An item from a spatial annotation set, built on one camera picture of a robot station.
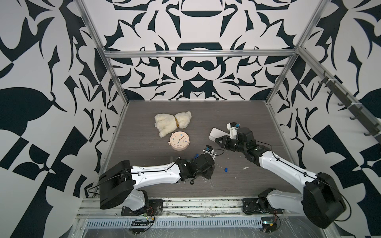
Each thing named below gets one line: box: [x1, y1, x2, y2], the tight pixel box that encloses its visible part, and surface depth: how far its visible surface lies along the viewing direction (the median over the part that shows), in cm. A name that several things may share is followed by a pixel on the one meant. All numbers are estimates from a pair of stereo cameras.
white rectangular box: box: [208, 127, 231, 143], surface depth 98 cm
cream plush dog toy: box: [154, 111, 192, 138], surface depth 100 cm
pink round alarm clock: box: [168, 130, 191, 152], surface depth 97 cm
